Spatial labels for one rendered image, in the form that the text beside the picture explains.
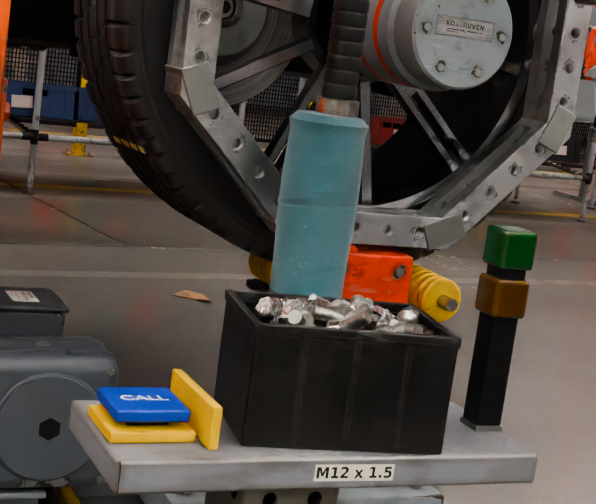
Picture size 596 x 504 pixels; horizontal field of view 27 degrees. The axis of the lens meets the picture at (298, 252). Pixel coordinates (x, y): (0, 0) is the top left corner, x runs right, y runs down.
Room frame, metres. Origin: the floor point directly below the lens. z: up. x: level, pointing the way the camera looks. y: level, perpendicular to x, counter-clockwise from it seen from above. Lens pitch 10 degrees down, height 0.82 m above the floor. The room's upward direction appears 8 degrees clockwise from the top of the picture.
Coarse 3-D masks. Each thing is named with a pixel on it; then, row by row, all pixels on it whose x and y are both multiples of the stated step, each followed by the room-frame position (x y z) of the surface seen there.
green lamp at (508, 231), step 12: (492, 228) 1.26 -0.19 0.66; (504, 228) 1.25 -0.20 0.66; (516, 228) 1.26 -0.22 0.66; (492, 240) 1.25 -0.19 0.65; (504, 240) 1.24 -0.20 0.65; (516, 240) 1.24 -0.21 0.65; (528, 240) 1.24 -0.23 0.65; (492, 252) 1.25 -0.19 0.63; (504, 252) 1.23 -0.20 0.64; (516, 252) 1.24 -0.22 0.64; (528, 252) 1.25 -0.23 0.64; (492, 264) 1.25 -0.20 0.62; (504, 264) 1.23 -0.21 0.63; (516, 264) 1.24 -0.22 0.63; (528, 264) 1.25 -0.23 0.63
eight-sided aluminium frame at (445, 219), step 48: (192, 0) 1.43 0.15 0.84; (192, 48) 1.43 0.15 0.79; (576, 48) 1.65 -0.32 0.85; (192, 96) 1.43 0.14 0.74; (528, 96) 1.68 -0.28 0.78; (576, 96) 1.65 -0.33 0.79; (240, 144) 1.47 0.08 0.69; (528, 144) 1.62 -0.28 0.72; (480, 192) 1.60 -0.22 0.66; (384, 240) 1.55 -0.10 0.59; (432, 240) 1.57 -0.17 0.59
